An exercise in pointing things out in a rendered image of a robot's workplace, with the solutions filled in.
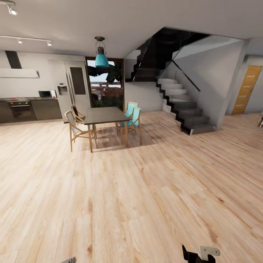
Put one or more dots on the room light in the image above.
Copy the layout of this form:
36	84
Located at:
101	59

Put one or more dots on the range hood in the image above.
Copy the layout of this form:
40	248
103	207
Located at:
16	69

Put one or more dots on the fixed window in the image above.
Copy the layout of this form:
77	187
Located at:
106	84

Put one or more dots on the stairs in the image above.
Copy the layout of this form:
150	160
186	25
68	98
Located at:
153	61

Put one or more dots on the fridge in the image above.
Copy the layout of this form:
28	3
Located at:
71	85

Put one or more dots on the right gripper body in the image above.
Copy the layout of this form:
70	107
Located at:
194	258

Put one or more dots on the microwave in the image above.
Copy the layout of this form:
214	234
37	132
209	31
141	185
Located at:
47	94

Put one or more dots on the oven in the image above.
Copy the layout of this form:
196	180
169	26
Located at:
21	109

